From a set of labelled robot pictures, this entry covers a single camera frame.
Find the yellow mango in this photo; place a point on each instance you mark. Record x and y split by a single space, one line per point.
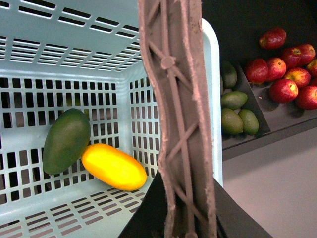
114 167

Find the light blue plastic basket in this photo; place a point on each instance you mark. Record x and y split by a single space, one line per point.
109 119

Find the green avocado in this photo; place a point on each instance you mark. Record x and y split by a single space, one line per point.
250 122
233 100
231 123
66 141

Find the green avocado on shelf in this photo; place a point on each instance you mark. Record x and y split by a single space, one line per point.
233 100

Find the brown basket handle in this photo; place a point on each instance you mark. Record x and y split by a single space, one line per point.
171 40

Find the red apple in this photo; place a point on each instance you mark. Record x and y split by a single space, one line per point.
283 91

